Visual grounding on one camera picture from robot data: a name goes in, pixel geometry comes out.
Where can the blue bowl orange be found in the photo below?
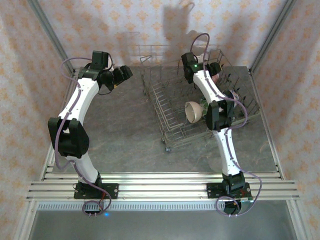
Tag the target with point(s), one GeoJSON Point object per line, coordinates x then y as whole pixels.
{"type": "Point", "coordinates": [235, 96]}

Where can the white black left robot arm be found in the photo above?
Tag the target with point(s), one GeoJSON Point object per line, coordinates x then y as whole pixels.
{"type": "Point", "coordinates": [80, 100]}

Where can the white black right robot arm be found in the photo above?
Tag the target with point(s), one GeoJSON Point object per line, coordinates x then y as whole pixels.
{"type": "Point", "coordinates": [227, 155]}

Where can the green circuit board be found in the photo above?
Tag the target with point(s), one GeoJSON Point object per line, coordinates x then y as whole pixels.
{"type": "Point", "coordinates": [247, 200]}

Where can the grey metal panel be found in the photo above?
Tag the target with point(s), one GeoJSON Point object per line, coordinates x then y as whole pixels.
{"type": "Point", "coordinates": [162, 225]}

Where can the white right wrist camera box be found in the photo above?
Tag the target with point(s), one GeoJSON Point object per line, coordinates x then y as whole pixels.
{"type": "Point", "coordinates": [201, 58]}

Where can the aluminium side rail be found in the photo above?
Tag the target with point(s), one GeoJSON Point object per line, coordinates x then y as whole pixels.
{"type": "Point", "coordinates": [255, 82]}
{"type": "Point", "coordinates": [48, 165]}

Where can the aluminium frame post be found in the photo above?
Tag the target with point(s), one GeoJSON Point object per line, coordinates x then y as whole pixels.
{"type": "Point", "coordinates": [50, 32]}
{"type": "Point", "coordinates": [273, 32]}

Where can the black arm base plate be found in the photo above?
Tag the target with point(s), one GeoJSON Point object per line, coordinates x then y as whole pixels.
{"type": "Point", "coordinates": [212, 191]}
{"type": "Point", "coordinates": [112, 191]}

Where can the aluminium mounting rail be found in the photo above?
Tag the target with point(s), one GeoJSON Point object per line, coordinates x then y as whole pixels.
{"type": "Point", "coordinates": [162, 187]}

